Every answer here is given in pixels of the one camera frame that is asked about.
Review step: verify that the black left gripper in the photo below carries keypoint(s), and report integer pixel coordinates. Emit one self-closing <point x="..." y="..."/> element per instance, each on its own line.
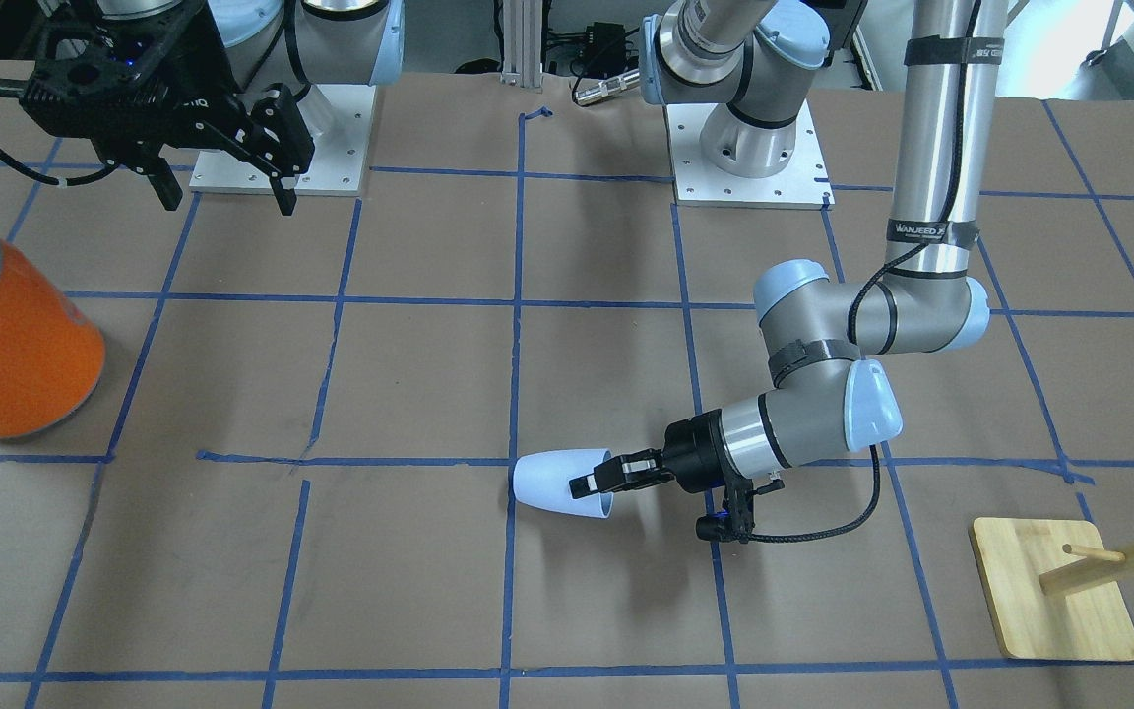
<point x="690" y="455"/>

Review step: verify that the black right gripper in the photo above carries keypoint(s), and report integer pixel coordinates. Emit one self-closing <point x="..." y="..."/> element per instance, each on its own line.
<point x="201" y="71"/>

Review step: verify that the light blue plastic cup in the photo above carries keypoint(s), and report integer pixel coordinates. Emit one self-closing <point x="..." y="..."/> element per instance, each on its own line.
<point x="542" y="480"/>

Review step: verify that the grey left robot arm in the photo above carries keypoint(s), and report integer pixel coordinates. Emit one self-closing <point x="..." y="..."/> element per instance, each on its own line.
<point x="829" y="394"/>

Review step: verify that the wooden cup rack stand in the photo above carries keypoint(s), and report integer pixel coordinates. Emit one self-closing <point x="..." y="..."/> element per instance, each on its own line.
<point x="1051" y="589"/>

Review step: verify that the orange can with grey lid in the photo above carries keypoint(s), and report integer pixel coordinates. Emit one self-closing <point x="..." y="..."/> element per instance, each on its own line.
<point x="51" y="355"/>

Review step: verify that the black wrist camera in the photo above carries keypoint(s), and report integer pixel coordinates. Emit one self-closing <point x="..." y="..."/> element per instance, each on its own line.
<point x="734" y="522"/>

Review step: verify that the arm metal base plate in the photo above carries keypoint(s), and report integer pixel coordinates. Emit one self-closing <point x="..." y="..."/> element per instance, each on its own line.
<point x="718" y="161"/>
<point x="318" y="147"/>

